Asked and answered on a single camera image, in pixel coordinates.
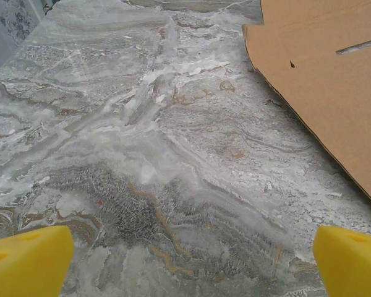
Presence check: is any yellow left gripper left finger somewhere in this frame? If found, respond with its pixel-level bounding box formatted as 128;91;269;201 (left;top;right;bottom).
0;225;75;297

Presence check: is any brown cardboard box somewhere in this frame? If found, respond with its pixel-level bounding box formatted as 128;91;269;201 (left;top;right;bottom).
242;0;371;213

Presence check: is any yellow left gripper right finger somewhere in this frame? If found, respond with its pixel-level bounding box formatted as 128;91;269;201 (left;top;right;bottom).
312;225;371;297

